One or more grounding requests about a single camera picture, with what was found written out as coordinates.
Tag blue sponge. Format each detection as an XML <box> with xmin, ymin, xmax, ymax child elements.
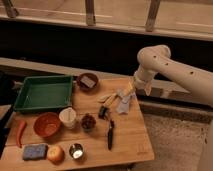
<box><xmin>22</xmin><ymin>144</ymin><xmax>48</xmax><ymax>161</ymax></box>

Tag orange bowl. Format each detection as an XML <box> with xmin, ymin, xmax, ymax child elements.
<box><xmin>33</xmin><ymin>112</ymin><xmax>61</xmax><ymax>138</ymax></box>

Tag green plastic tray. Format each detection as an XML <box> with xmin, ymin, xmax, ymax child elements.
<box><xmin>14</xmin><ymin>75</ymin><xmax>73</xmax><ymax>113</ymax></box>

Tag red yellow apple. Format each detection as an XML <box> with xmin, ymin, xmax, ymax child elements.
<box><xmin>47</xmin><ymin>145</ymin><xmax>64</xmax><ymax>163</ymax></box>

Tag white cup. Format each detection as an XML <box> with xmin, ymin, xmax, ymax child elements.
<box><xmin>59</xmin><ymin>107</ymin><xmax>77</xmax><ymax>129</ymax></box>

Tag small black object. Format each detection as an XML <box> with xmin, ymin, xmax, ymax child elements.
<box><xmin>98</xmin><ymin>106</ymin><xmax>108</xmax><ymax>119</ymax></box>

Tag black handled knife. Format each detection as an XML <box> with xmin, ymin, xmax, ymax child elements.
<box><xmin>107</xmin><ymin>120</ymin><xmax>114</xmax><ymax>150</ymax></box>

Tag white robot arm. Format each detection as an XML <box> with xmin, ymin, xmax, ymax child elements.
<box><xmin>131</xmin><ymin>45</ymin><xmax>213</xmax><ymax>107</ymax></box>

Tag wooden cutting board table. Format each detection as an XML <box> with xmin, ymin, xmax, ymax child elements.
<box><xmin>0</xmin><ymin>77</ymin><xmax>156</xmax><ymax>171</ymax></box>

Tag grey item in bowl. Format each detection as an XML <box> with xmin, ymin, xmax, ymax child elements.
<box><xmin>80</xmin><ymin>76</ymin><xmax>95</xmax><ymax>88</ymax></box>

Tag red chili pepper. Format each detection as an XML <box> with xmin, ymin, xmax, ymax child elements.
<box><xmin>16</xmin><ymin>120</ymin><xmax>27</xmax><ymax>148</ymax></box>

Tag small metal cup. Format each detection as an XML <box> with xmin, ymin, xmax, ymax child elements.
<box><xmin>69</xmin><ymin>143</ymin><xmax>84</xmax><ymax>160</ymax></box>

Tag dark brown bowl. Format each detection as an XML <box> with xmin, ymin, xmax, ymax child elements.
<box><xmin>76</xmin><ymin>73</ymin><xmax>98</xmax><ymax>91</ymax></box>

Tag wooden spoon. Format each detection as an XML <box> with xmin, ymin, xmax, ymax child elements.
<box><xmin>98</xmin><ymin>93</ymin><xmax>117</xmax><ymax>107</ymax></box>

